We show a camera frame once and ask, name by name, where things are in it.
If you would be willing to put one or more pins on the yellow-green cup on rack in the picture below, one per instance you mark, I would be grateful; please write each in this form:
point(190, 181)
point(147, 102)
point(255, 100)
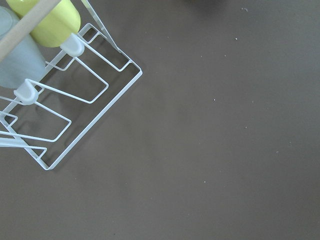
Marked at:
point(52, 31)

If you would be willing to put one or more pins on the pale grey cup on rack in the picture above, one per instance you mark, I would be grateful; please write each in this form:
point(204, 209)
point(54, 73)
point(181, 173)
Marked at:
point(24, 62)

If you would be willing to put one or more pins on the wooden rack handle bar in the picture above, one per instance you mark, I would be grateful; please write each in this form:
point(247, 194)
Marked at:
point(25, 26)

